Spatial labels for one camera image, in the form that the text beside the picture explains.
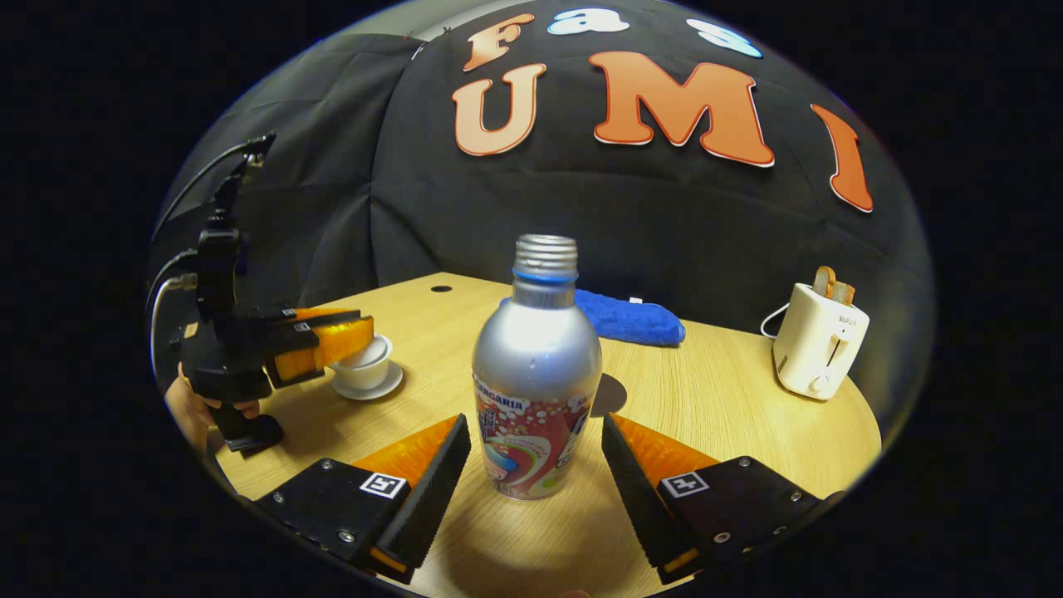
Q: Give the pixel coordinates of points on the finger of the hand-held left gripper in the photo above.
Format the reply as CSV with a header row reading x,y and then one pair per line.
x,y
324,353
324,316

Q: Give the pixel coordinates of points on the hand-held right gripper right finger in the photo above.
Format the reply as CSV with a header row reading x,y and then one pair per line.
x,y
635,498

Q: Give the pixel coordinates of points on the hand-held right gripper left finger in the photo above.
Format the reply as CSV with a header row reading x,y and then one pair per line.
x,y
432,507

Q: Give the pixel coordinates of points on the white teacup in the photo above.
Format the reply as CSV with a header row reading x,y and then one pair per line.
x,y
364,378

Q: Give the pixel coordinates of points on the dark round coaster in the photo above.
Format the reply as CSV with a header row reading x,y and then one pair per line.
x,y
613,394

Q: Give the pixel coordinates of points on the silver water bottle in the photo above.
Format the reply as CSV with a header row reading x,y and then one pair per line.
x,y
536,365

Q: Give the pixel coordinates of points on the white saucer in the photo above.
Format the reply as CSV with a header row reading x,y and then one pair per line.
x,y
386,389

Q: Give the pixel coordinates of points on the blue towel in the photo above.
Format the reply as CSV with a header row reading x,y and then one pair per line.
x,y
631,320

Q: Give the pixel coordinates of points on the white toaster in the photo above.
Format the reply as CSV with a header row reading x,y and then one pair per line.
x,y
814,349

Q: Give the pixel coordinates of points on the toast bread slice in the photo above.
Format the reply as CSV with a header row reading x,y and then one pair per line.
x,y
824,282
845,292

